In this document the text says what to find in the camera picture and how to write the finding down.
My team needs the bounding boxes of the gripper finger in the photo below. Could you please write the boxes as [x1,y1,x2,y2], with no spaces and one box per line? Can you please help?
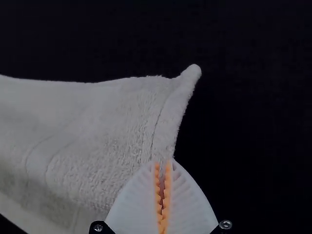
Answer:
[163,159,234,234]
[89,160,164,234]

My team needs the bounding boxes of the pale towel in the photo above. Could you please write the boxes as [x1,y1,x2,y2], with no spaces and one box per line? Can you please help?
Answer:
[0,63,203,234]

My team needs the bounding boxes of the black mat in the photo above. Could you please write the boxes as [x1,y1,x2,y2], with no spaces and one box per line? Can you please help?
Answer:
[0,0,312,234]

